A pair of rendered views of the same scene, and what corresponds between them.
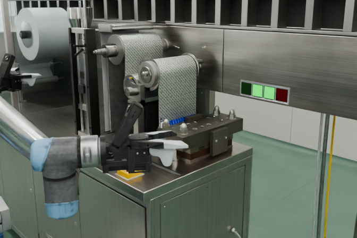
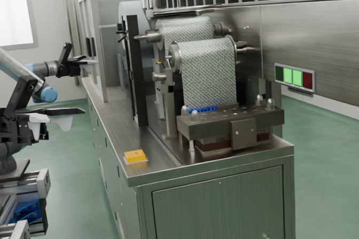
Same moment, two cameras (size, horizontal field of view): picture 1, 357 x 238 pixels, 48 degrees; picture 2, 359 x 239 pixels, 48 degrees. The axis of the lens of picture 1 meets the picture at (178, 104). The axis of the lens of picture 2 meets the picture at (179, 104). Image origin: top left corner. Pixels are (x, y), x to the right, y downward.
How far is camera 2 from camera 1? 0.72 m
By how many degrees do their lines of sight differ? 28
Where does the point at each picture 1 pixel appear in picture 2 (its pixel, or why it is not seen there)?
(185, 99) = (220, 85)
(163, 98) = (189, 84)
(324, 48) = (342, 16)
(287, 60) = (310, 37)
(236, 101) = not seen: outside the picture
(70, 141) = not seen: outside the picture
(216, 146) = (237, 139)
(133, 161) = (16, 133)
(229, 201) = (258, 205)
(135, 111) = (21, 84)
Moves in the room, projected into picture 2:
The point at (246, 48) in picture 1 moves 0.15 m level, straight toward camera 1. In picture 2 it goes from (277, 25) to (259, 29)
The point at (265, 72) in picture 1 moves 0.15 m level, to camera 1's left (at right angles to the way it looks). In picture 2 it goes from (294, 53) to (252, 54)
